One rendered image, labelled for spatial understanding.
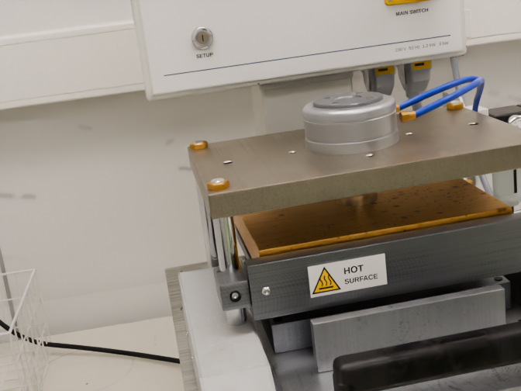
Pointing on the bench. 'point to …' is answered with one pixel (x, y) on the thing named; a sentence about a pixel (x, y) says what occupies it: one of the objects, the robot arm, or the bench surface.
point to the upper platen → (364, 217)
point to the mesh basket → (26, 336)
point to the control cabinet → (293, 50)
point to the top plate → (355, 151)
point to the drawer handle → (429, 359)
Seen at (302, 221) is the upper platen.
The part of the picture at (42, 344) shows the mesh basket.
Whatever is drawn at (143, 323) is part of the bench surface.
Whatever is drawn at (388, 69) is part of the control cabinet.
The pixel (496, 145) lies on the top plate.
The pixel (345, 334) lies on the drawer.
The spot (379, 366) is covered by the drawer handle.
